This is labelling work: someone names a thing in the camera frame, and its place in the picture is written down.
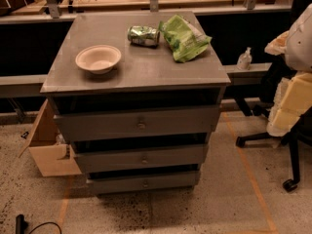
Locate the white paper bowl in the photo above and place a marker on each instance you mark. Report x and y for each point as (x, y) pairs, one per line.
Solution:
(98, 59)

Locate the black office chair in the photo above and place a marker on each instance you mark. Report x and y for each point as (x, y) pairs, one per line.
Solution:
(301, 131)

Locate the grey drawer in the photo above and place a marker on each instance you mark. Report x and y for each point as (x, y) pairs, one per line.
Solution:
(143, 182)
(138, 123)
(141, 158)

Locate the crushed green soda can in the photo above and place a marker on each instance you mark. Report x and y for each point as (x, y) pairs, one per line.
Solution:
(143, 35)

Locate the open cardboard box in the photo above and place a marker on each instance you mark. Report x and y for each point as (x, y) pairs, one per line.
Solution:
(52, 156)

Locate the bottom grey drawer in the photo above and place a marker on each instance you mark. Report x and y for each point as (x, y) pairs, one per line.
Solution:
(143, 182)

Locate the middle grey drawer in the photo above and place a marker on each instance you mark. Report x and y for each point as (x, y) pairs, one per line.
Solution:
(141, 158)

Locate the clear sanitizer pump bottle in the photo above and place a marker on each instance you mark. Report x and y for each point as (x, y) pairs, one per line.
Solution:
(245, 60)

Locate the green chip bag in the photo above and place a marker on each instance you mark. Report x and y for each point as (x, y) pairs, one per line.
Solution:
(184, 39)

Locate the top grey drawer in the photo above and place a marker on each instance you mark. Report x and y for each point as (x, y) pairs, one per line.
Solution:
(138, 123)

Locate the grey metal ledge rail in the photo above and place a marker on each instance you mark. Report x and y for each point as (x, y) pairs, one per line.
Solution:
(30, 85)

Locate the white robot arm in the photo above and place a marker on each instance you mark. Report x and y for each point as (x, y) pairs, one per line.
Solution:
(300, 39)

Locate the grey drawer cabinet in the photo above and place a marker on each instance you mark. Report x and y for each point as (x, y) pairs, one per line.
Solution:
(144, 78)

